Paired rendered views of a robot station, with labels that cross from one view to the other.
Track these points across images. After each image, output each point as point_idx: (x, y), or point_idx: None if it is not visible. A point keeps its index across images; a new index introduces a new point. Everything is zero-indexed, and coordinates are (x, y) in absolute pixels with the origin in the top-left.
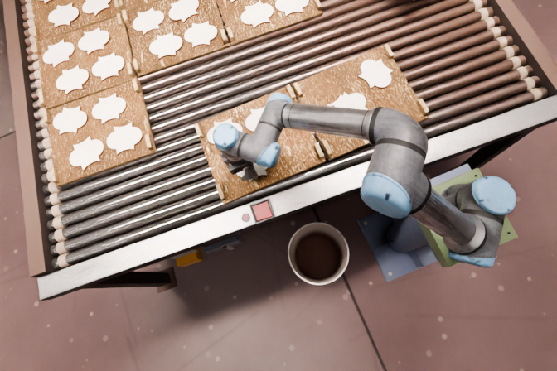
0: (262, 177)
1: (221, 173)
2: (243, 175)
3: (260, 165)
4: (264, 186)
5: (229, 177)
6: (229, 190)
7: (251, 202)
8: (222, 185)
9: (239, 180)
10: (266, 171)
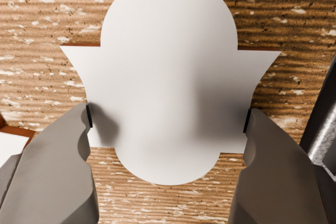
0: (264, 81)
1: (146, 212)
2: (200, 164)
3: (194, 64)
4: (320, 88)
5: (176, 199)
6: (225, 214)
7: (313, 152)
8: (192, 223)
9: (213, 174)
10: (242, 41)
